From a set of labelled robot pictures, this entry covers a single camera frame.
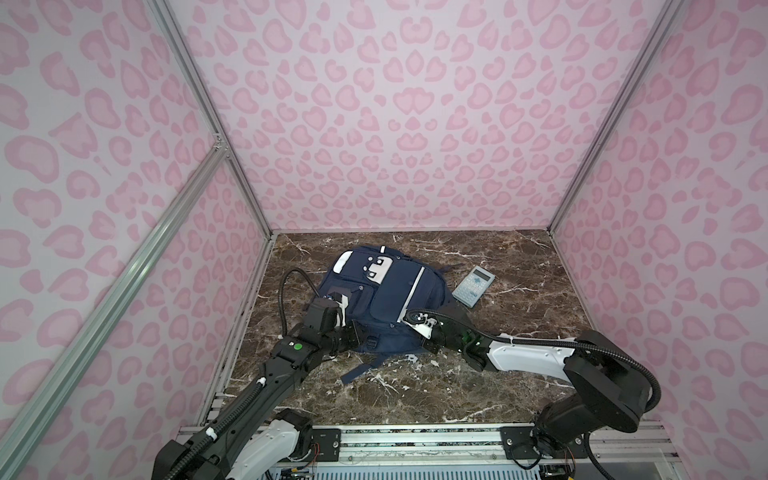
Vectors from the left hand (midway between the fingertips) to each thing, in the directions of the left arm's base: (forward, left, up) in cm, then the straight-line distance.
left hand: (369, 326), depth 79 cm
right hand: (+4, -13, -5) cm, 14 cm away
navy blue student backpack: (+15, -3, -4) cm, 15 cm away
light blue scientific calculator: (+20, -34, -12) cm, 41 cm away
